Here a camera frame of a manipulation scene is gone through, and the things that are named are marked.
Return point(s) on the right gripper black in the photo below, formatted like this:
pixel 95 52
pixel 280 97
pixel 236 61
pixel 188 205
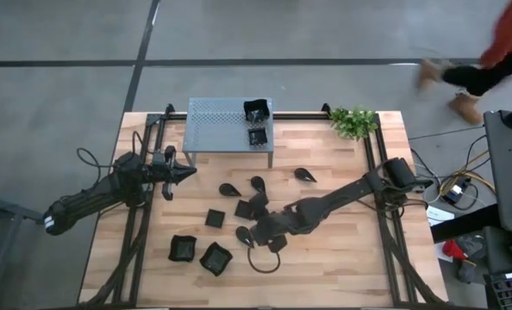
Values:
pixel 275 226

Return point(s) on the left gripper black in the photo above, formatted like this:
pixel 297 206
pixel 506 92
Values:
pixel 167 172

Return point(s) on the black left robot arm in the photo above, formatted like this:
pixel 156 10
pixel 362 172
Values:
pixel 88 198

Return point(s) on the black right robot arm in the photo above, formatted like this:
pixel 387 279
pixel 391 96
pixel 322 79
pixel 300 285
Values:
pixel 342 194

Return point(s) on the grey perforated metal shelf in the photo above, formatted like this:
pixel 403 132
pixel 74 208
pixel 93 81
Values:
pixel 204 144

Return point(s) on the green plant in white pot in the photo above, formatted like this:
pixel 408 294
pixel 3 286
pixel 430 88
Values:
pixel 354 122

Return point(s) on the grey metal stand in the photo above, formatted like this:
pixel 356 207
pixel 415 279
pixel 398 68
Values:
pixel 10 209

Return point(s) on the white paper sheet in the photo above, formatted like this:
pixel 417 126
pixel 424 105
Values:
pixel 437 214

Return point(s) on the red floor object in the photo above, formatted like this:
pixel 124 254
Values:
pixel 452 249

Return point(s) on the blue white power adapter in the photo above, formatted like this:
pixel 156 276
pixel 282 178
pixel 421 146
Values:
pixel 454 192

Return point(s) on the black slanted beam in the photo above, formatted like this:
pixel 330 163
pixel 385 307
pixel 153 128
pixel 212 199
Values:
pixel 463 221

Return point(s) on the dark grey side table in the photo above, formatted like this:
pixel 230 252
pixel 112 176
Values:
pixel 510 172

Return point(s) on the person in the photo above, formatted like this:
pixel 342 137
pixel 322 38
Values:
pixel 508 39

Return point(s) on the black aluminium rig frame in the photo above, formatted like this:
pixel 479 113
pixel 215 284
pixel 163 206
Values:
pixel 299 115

